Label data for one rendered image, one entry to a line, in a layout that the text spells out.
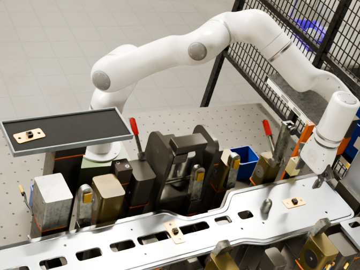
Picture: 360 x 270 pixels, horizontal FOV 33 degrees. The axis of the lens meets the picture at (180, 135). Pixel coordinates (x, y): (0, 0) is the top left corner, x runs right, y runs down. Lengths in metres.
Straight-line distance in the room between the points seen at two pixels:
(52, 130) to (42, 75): 2.25
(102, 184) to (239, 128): 1.16
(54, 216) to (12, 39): 2.76
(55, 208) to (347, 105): 0.87
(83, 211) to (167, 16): 3.45
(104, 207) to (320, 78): 0.74
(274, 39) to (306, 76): 0.14
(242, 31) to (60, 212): 0.73
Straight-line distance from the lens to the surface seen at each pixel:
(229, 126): 2.81
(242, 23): 1.81
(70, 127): 1.84
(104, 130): 1.85
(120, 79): 2.03
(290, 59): 1.80
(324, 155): 1.91
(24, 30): 4.50
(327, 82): 1.90
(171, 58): 1.94
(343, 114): 1.83
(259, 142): 2.79
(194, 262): 1.94
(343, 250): 2.05
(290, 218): 2.03
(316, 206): 2.12
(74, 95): 3.93
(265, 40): 1.80
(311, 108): 2.52
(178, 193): 2.00
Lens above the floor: 2.32
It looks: 37 degrees down
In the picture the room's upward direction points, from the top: 18 degrees clockwise
